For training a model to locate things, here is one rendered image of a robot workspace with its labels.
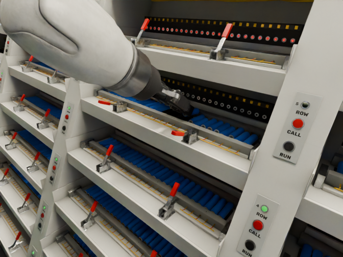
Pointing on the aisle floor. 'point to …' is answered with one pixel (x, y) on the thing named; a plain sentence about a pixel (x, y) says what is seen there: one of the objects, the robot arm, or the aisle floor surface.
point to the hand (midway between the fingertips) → (181, 107)
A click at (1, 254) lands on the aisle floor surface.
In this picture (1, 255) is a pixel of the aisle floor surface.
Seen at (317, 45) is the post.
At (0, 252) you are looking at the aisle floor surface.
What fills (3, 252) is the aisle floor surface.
